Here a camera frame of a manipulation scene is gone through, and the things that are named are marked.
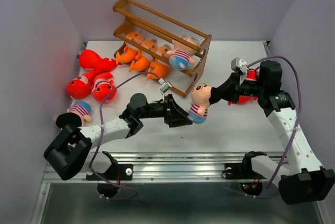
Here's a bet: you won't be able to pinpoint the boy doll striped shirt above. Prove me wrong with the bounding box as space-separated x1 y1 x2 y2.
166 40 197 71

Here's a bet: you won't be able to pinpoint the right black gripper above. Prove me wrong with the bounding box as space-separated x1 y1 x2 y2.
209 72 265 104

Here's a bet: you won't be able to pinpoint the orange shark plush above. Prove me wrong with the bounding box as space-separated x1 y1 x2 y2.
129 39 157 72
116 30 144 64
148 44 172 77

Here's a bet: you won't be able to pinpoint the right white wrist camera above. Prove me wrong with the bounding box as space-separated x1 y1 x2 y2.
231 58 248 75

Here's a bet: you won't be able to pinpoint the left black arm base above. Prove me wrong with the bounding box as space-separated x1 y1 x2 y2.
93 151 133 181

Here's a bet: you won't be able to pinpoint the red shark plush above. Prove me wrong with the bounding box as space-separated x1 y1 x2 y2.
66 70 101 100
236 69 259 105
77 49 118 72
91 72 115 103

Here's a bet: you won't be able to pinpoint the boy doll blue pants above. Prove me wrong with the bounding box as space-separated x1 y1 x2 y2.
188 83 220 124

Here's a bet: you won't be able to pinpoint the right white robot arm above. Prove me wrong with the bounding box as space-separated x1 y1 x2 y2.
210 58 334 205

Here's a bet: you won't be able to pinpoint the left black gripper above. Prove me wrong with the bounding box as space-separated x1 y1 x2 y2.
138 94 192 128

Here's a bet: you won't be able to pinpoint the aluminium mounting rail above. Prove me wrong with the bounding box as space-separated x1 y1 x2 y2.
41 152 286 184

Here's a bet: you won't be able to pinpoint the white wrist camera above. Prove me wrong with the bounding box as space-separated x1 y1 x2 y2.
158 78 172 94
231 58 248 75

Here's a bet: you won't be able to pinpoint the red shark plush top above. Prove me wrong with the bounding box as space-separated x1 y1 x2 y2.
77 49 118 72

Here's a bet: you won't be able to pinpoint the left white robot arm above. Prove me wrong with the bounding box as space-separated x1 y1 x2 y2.
43 93 193 181

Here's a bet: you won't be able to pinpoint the brown wooden toy shelf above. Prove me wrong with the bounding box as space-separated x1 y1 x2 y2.
113 0 211 98

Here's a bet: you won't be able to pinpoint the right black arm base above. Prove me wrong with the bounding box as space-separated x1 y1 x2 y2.
221 151 273 180

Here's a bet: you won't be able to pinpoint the boy doll far left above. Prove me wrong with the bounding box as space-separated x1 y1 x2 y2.
54 101 92 129

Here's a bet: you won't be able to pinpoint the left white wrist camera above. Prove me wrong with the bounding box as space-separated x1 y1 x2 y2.
158 78 172 94

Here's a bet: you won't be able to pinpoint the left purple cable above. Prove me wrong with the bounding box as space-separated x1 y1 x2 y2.
89 71 162 200

